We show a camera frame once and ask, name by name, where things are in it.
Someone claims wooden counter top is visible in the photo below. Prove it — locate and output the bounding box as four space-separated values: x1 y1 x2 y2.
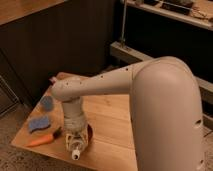
0 0 66 25

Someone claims small red white box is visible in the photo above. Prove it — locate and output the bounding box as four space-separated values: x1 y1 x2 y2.
49 77 58 84

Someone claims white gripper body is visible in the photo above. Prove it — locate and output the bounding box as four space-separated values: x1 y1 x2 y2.
65 131 89 152

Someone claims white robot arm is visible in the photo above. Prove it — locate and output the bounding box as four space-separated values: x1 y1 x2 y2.
52 57 205 171

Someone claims blue wavy sponge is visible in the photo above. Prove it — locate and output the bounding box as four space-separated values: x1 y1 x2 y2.
28 116 50 133

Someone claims red-brown ceramic bowl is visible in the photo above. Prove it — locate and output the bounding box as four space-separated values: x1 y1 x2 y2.
87 124 93 143

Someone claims orange toy carrot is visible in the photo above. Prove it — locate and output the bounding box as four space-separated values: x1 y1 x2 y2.
27 133 61 147

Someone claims metal shelf frame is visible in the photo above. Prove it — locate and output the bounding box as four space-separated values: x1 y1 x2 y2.
110 0 213 130

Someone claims clear bottle with white cap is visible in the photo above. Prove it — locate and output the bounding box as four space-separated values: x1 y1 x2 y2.
71 142 82 160

